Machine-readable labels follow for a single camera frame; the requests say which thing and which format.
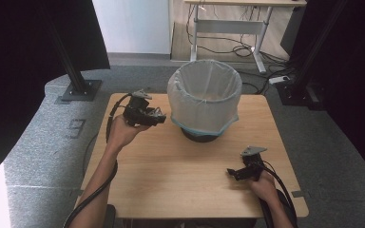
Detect person's left hand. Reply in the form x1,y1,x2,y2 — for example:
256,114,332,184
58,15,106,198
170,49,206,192
106,113,152,151

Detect thin black floor cable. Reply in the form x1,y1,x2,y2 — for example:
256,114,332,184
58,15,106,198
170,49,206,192
81,132,100,179

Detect white metal desk frame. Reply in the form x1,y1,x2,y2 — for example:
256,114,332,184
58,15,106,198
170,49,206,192
183,0,308,75

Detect trash bin with white bag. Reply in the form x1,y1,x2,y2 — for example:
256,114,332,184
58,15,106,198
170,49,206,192
166,58,243,138

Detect person's right hand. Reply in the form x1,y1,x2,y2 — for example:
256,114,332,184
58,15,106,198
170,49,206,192
248,170,279,205

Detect black chair armrest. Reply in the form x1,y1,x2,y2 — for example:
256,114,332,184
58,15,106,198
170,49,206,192
258,194,275,228
102,203,117,228

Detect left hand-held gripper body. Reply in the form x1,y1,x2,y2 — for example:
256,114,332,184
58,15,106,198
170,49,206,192
122,89,153,128

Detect black metal stand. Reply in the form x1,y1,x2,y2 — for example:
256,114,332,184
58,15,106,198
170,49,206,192
41,0,104,103
275,0,351,107

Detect tangle of black floor cables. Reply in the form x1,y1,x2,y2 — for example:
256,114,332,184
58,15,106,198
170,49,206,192
185,4,298,96

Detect white power strip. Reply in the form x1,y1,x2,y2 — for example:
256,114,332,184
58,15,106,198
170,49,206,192
268,75,291,86

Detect black curtain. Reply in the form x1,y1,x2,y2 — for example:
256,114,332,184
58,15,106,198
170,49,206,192
279,0,365,188
0,0,111,188

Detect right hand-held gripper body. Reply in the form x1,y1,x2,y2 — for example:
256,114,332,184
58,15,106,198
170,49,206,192
240,145,268,182

